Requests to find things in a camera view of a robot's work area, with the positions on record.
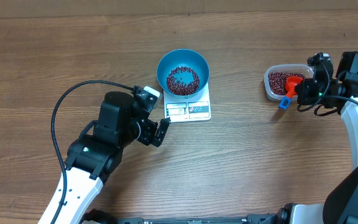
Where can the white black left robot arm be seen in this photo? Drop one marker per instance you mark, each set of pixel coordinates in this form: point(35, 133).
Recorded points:
point(91, 159)

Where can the red adzuki beans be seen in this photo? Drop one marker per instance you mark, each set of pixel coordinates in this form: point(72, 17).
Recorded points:
point(276, 81)

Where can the red scoop blue handle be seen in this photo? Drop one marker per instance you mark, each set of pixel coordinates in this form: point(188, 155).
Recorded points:
point(290, 85)

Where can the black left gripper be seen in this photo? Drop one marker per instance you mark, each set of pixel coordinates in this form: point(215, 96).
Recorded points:
point(150, 128)

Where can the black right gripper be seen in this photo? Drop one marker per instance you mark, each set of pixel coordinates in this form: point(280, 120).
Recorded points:
point(304, 93)

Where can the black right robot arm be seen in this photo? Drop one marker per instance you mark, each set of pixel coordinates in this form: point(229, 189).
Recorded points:
point(337, 91)

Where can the red beans in bowl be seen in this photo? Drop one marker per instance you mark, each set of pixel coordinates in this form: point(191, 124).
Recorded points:
point(183, 81)

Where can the teal plastic bowl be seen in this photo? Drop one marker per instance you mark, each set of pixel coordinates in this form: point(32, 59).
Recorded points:
point(182, 57)

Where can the white digital kitchen scale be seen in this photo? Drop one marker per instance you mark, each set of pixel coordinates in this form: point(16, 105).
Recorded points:
point(196, 108)

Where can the clear plastic food container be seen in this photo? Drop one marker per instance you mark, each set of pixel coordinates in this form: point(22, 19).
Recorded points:
point(294, 68)

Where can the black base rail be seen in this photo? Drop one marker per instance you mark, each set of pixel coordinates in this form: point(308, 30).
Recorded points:
point(191, 220)

